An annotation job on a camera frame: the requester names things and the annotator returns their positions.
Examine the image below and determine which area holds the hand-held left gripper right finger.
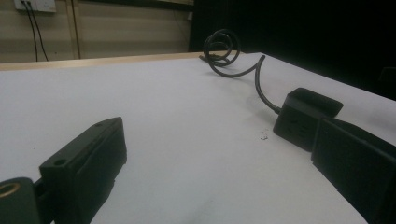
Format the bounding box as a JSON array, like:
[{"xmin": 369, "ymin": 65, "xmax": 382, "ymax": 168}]
[{"xmin": 310, "ymin": 117, "xmax": 396, "ymax": 224}]

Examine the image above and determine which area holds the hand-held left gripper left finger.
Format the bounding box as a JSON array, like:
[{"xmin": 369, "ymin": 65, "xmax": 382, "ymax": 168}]
[{"xmin": 38, "ymin": 117, "xmax": 128, "ymax": 224}]

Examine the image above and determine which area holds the black power strip cable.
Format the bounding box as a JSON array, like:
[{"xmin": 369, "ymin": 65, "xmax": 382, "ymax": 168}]
[{"xmin": 199, "ymin": 28, "xmax": 282, "ymax": 115}]

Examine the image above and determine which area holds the black cube power strip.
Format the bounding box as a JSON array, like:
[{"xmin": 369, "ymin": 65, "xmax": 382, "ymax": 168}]
[{"xmin": 273, "ymin": 87, "xmax": 345, "ymax": 153}]

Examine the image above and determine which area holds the black wall cable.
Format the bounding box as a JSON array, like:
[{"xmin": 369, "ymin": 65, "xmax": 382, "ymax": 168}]
[
  {"xmin": 20, "ymin": 0, "xmax": 39, "ymax": 63},
  {"xmin": 26, "ymin": 1, "xmax": 50, "ymax": 63}
]

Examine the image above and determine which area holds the white wall socket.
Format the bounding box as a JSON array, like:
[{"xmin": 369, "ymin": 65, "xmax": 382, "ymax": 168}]
[{"xmin": 13, "ymin": 0, "xmax": 58, "ymax": 14}]

